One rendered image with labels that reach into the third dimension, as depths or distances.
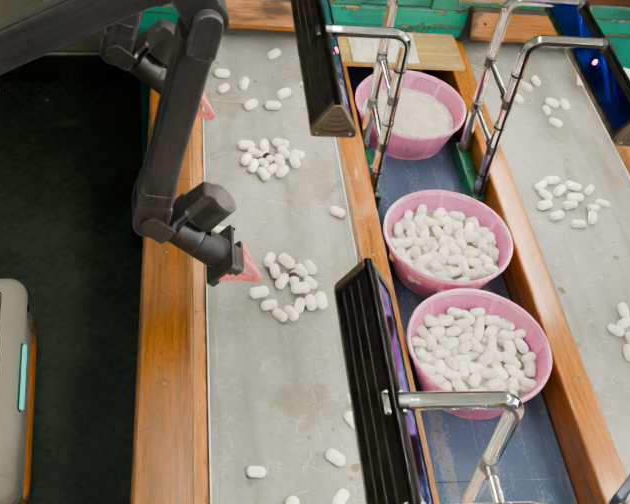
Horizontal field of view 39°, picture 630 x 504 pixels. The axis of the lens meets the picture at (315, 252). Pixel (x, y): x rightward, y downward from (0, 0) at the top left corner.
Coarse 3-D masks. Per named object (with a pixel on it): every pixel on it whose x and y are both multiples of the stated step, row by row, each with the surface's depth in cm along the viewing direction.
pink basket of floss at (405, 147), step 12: (408, 72) 218; (420, 72) 218; (360, 84) 211; (384, 84) 218; (408, 84) 219; (420, 84) 219; (432, 84) 218; (444, 84) 216; (360, 96) 212; (444, 96) 217; (456, 96) 214; (360, 108) 205; (456, 108) 213; (456, 120) 212; (372, 132) 206; (396, 132) 200; (372, 144) 210; (396, 144) 204; (408, 144) 203; (420, 144) 203; (432, 144) 204; (444, 144) 211; (396, 156) 208; (408, 156) 207; (420, 156) 208
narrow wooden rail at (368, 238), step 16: (352, 96) 208; (352, 144) 196; (352, 160) 192; (352, 176) 188; (368, 176) 189; (352, 192) 185; (368, 192) 185; (352, 208) 181; (368, 208) 182; (352, 224) 180; (368, 224) 178; (368, 240) 175; (368, 256) 172; (384, 256) 173; (384, 272) 170; (400, 320) 162; (400, 336) 159; (416, 416) 148; (432, 480) 139
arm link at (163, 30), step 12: (156, 24) 167; (168, 24) 167; (144, 36) 168; (156, 36) 166; (168, 36) 166; (108, 48) 164; (120, 48) 164; (144, 48) 167; (156, 48) 167; (168, 48) 167; (120, 60) 166; (132, 60) 166; (168, 60) 169
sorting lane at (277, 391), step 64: (256, 64) 217; (256, 128) 200; (256, 192) 185; (320, 192) 187; (256, 256) 172; (320, 256) 174; (256, 320) 161; (320, 320) 163; (256, 384) 151; (320, 384) 153; (256, 448) 142; (320, 448) 144
